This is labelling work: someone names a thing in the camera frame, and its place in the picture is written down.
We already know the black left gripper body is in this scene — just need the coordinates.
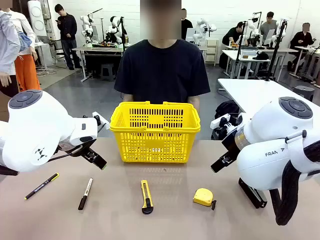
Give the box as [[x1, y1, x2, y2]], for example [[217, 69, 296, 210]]
[[57, 136, 98, 158]]

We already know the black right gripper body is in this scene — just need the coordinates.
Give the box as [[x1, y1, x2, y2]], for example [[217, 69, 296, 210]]
[[221, 132, 243, 161]]

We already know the black white marker pen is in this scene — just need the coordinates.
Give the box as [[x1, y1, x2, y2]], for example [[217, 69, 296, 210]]
[[77, 177, 94, 211]]

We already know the yellow black utility knife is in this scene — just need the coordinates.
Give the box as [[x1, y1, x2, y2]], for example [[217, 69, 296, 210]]
[[140, 179, 154, 215]]

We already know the person's left forearm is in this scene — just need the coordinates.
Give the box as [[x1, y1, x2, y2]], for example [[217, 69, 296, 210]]
[[187, 94, 201, 113]]

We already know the yellow plastic shopping basket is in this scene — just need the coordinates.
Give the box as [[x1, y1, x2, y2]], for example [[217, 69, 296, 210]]
[[109, 101, 202, 165]]

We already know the person in black T-shirt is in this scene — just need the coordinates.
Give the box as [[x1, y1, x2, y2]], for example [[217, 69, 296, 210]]
[[114, 0, 211, 104]]

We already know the bending person in black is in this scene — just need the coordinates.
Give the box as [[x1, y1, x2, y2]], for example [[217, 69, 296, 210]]
[[221, 21, 247, 70]]

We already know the standing person in black clothes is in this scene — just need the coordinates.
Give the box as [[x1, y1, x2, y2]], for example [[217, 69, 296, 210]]
[[54, 3, 83, 71]]

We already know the person in grey shirt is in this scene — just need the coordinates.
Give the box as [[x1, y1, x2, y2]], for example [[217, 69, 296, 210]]
[[259, 11, 279, 45]]

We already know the background person in black shirt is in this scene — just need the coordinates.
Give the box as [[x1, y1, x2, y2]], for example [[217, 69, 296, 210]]
[[181, 8, 194, 41]]

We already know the seated person in black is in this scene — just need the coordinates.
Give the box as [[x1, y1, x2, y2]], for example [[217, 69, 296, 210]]
[[287, 22, 315, 72]]

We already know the yellow tape measure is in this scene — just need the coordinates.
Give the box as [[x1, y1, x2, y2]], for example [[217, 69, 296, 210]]
[[192, 188, 217, 211]]

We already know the black backpack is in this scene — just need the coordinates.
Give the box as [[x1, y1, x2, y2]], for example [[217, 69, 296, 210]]
[[214, 100, 241, 120]]

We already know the black stapler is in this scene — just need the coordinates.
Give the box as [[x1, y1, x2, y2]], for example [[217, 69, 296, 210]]
[[238, 177, 268, 209]]

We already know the large white table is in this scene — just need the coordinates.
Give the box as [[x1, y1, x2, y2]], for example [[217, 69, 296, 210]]
[[217, 78, 320, 118]]

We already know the black yellow highlighter pen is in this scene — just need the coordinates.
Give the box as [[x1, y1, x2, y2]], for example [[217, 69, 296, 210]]
[[24, 172, 60, 201]]

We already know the small dark plastic stool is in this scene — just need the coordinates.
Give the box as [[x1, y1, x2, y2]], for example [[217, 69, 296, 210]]
[[101, 63, 115, 81]]

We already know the grey round stool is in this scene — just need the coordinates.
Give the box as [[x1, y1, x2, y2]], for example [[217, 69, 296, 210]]
[[292, 85, 315, 102]]

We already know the white background work table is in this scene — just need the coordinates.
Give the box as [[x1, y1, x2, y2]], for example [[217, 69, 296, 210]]
[[221, 49, 271, 80]]

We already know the mannequin with orange pants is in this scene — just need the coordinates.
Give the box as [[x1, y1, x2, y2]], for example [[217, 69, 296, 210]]
[[9, 9, 42, 91]]

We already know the black cap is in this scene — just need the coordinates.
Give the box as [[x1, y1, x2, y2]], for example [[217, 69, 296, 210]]
[[252, 51, 270, 61]]

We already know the white drawer cabinet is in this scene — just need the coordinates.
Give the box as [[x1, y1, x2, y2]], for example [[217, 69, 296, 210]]
[[205, 38, 220, 67]]

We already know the grey background table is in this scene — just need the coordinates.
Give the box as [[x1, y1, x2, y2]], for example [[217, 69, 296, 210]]
[[72, 46, 126, 83]]

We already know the white black background robot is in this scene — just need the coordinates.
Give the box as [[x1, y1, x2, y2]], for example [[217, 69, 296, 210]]
[[104, 16, 128, 45]]

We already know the white standing air conditioner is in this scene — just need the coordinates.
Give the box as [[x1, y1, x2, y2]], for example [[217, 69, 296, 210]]
[[27, 0, 49, 42]]

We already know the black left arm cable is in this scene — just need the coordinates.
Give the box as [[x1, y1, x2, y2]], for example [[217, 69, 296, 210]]
[[47, 145, 85, 163]]

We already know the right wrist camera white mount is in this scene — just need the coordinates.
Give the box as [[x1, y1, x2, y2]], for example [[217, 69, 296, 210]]
[[210, 112, 245, 141]]

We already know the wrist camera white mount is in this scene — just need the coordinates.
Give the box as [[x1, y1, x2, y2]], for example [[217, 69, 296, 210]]
[[210, 112, 245, 141], [91, 111, 111, 134]]

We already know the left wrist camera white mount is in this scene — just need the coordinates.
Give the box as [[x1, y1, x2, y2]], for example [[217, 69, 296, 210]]
[[91, 111, 111, 134]]

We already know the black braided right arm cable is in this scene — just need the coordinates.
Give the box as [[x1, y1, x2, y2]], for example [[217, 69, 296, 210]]
[[269, 143, 320, 226]]

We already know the black camera pole stand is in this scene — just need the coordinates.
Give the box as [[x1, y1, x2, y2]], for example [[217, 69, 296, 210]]
[[234, 21, 248, 79], [264, 19, 288, 82]]

